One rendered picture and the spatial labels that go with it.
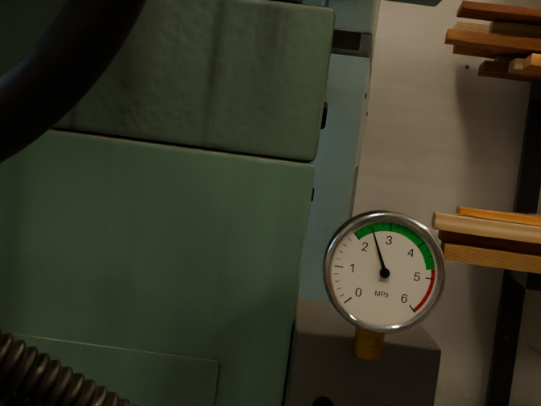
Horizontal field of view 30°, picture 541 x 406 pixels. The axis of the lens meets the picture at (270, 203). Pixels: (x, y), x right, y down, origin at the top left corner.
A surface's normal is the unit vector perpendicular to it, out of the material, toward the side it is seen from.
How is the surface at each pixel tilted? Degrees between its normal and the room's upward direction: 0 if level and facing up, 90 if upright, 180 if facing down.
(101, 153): 90
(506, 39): 91
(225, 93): 90
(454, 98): 90
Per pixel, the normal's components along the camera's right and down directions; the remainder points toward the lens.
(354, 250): -0.01, 0.05
